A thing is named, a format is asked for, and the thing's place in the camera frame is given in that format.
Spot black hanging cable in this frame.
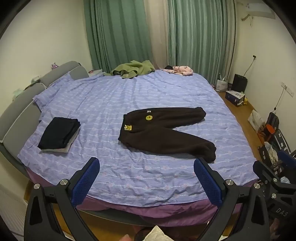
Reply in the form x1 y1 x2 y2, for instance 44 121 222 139
273 88 285 114

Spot plain purple bed sheet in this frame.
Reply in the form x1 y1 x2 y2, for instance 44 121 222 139
25 167 243 227

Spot pink patterned garment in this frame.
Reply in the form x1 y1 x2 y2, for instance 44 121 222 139
162 65 193 76

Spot grey padded headboard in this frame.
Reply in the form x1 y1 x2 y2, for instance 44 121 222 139
0 61 89 163

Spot folded black clothes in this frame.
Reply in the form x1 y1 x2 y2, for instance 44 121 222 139
37 117 81 150

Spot open black suitcase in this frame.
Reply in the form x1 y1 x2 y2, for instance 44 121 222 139
258 130 296 167

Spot black backpack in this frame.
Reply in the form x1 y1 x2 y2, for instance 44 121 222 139
266 112 280 130

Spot beige curtain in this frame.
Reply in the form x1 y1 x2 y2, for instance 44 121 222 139
143 0 176 69

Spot blue cardboard box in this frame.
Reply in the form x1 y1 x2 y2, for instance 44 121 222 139
225 90 245 106

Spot olive green garment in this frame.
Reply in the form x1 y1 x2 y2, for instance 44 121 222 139
103 60 156 79

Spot purple floral pillow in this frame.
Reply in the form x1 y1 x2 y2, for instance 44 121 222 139
32 71 77 109

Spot white air conditioner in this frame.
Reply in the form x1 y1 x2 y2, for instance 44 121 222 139
240 0 275 21

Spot orange stool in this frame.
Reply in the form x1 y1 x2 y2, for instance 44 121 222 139
258 124 278 139

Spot white plastic bag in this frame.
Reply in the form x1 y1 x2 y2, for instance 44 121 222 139
248 110 265 132

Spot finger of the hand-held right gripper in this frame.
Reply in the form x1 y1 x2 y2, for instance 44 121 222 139
253 160 281 188
277 149 296 168

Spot white wall power strip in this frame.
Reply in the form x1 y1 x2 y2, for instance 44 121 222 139
281 82 295 96

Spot bed with purple sheet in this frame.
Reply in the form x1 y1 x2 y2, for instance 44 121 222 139
17 70 259 208

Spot black floor appliance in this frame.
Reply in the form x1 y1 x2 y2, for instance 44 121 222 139
232 74 248 93

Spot white paper bag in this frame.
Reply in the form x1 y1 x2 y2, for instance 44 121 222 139
216 74 229 92

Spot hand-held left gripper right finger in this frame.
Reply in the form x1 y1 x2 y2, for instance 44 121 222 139
194 158 270 241

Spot white quilted cloth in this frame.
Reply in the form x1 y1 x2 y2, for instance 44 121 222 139
134 225 172 241

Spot dark brown pants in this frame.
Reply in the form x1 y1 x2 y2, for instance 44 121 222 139
118 107 216 163

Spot green curtain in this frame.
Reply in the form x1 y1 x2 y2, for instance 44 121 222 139
168 0 236 85
83 0 153 73

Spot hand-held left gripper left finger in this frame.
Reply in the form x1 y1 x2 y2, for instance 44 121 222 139
24 157 100 241

